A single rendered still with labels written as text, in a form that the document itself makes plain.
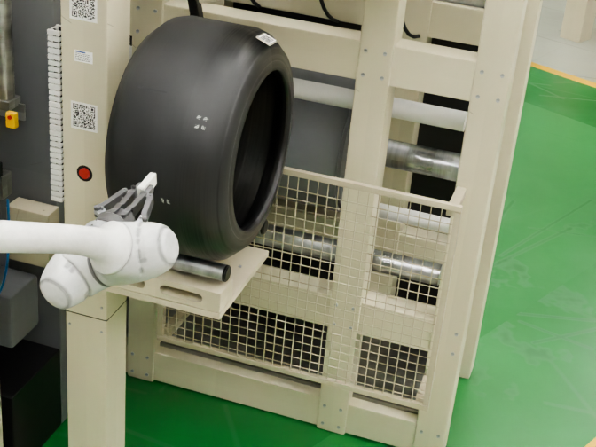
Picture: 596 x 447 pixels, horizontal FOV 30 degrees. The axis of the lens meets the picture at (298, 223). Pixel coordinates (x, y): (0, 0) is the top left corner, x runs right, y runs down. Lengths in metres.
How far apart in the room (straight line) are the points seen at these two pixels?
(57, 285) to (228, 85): 0.68
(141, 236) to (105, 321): 1.07
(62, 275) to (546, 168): 4.09
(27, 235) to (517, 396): 2.47
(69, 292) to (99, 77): 0.81
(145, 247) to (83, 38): 0.87
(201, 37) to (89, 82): 0.34
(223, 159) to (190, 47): 0.28
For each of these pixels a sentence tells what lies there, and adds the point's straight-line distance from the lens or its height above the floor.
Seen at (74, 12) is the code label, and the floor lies 1.49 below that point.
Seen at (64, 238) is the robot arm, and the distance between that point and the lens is 2.03.
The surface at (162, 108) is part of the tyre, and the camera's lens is 2.59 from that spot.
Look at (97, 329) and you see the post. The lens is 3.18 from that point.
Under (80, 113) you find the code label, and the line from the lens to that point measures 2.89.
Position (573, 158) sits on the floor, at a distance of 6.15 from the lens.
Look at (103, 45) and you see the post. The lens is 2.80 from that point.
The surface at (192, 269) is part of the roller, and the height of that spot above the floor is 0.90.
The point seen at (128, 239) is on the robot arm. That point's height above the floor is 1.33.
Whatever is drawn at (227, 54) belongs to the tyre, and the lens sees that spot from 2.63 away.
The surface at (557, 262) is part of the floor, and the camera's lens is 5.04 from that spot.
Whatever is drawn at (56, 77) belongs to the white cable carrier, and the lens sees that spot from 2.91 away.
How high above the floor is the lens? 2.34
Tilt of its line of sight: 28 degrees down
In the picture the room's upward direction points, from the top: 5 degrees clockwise
